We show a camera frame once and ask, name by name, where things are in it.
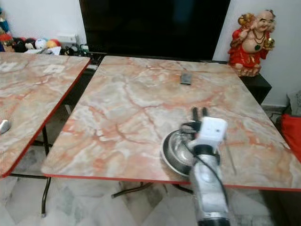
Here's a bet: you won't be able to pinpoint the black plush toy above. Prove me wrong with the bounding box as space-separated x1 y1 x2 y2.
13 39 36 52

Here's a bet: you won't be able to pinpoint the white toy ball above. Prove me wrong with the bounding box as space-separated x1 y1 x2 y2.
35 38 48 50

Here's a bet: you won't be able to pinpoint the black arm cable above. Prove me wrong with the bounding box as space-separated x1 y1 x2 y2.
193 152 227 198

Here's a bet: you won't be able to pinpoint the black metal table legs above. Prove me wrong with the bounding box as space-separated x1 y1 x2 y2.
112 181 193 198
9 126 51 218

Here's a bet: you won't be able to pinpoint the stainless steel bowl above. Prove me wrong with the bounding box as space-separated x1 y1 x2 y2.
161 129 198 178

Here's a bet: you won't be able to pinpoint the tall blue silver trophy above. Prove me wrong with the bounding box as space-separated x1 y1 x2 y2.
0 7 10 33

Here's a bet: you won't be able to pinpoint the white wall socket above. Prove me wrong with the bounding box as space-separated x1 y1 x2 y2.
58 34 78 45

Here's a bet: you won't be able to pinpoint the orange toy ball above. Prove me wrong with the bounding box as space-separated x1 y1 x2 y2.
47 39 62 49

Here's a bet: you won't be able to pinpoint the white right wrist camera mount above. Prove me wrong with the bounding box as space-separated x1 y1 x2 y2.
198 116 228 147

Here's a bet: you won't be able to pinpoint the silver metal spoon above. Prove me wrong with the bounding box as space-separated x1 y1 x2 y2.
0 120 11 136

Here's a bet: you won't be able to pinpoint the white paper label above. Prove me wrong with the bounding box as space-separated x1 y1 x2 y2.
0 62 20 72
43 65 65 74

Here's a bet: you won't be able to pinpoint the small dark flat device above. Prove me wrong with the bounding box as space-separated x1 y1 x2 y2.
180 73 192 85

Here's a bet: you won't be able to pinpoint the red bag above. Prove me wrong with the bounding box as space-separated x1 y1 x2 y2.
280 113 301 163

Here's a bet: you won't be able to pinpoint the black television screen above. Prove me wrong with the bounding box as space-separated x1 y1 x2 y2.
79 0 231 59

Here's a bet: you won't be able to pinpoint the red laughing Buddha statue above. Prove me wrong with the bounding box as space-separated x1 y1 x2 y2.
228 9 276 77

